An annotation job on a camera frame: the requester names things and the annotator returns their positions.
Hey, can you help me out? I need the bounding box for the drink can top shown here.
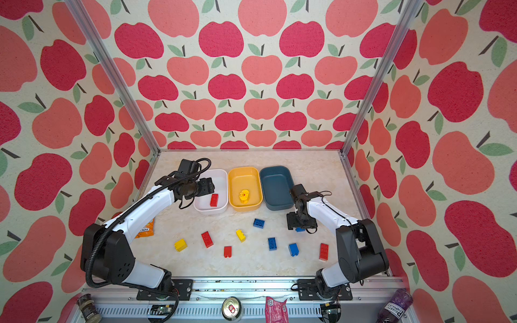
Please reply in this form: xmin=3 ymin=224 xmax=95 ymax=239
xmin=222 ymin=297 xmax=244 ymax=322

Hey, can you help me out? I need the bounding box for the aluminium front rail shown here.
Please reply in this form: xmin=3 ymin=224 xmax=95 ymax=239
xmin=82 ymin=275 xmax=405 ymax=322

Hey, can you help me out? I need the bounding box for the small red lego brick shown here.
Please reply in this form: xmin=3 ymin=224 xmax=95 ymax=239
xmin=223 ymin=246 xmax=232 ymax=258

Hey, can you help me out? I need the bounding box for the orange snack packet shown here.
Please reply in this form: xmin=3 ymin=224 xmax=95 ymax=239
xmin=136 ymin=219 xmax=155 ymax=238

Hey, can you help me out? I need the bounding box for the purple plastic bottle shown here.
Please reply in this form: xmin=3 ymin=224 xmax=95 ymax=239
xmin=376 ymin=289 xmax=413 ymax=323

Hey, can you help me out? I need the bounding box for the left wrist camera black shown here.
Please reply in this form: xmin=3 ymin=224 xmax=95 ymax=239
xmin=178 ymin=159 xmax=200 ymax=176

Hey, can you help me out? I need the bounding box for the black corrugated cable hose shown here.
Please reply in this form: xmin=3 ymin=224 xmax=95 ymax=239
xmin=85 ymin=157 xmax=213 ymax=323

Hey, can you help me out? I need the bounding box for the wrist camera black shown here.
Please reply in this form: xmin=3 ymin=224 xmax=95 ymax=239
xmin=178 ymin=159 xmax=200 ymax=176
xmin=290 ymin=184 xmax=307 ymax=202

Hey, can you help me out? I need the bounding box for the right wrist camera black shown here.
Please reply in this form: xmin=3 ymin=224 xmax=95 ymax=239
xmin=290 ymin=184 xmax=307 ymax=202

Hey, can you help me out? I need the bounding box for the dark teal plastic container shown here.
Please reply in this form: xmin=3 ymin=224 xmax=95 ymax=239
xmin=259 ymin=166 xmax=294 ymax=211

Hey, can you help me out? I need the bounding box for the aluminium corner post right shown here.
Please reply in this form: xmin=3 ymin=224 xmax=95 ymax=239
xmin=339 ymin=0 xmax=424 ymax=160

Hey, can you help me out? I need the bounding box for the red lego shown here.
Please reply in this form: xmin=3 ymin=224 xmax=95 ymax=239
xmin=209 ymin=194 xmax=219 ymax=207

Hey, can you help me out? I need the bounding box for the yellow lego brick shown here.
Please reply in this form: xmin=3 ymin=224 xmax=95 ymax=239
xmin=174 ymin=238 xmax=188 ymax=252
xmin=236 ymin=230 xmax=246 ymax=242

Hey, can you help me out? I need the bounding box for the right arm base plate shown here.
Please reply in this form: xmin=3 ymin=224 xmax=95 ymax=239
xmin=291 ymin=279 xmax=353 ymax=301

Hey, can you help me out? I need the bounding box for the yellow round lego piece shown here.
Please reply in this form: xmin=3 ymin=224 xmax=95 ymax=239
xmin=239 ymin=189 xmax=250 ymax=204

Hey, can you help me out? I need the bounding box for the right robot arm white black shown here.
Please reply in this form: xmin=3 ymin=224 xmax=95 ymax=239
xmin=287 ymin=190 xmax=389 ymax=300

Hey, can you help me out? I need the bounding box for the dark glass jar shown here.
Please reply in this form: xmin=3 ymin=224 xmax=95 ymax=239
xmin=77 ymin=293 xmax=102 ymax=323

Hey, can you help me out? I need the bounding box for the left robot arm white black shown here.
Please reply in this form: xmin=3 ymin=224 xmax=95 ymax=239
xmin=80 ymin=176 xmax=215 ymax=295

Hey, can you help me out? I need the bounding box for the white plastic container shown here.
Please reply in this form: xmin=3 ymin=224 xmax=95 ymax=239
xmin=194 ymin=169 xmax=229 ymax=215

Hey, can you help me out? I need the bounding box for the yellow plastic container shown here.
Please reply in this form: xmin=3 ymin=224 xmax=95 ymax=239
xmin=228 ymin=166 xmax=263 ymax=212

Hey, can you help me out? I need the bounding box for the aluminium corner post left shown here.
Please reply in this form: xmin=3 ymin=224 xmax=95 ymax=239
xmin=65 ymin=0 xmax=161 ymax=157

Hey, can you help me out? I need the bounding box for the long red lego brick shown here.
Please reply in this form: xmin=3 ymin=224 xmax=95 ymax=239
xmin=201 ymin=231 xmax=214 ymax=248

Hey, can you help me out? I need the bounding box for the pink snack wrapper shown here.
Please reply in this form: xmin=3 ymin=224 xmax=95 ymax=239
xmin=265 ymin=297 xmax=289 ymax=323

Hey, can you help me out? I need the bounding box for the aluminium corner post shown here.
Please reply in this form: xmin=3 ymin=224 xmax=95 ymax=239
xmin=339 ymin=0 xmax=424 ymax=160
xmin=65 ymin=0 xmax=161 ymax=157

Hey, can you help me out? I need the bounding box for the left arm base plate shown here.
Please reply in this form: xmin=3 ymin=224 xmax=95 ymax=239
xmin=136 ymin=279 xmax=193 ymax=302

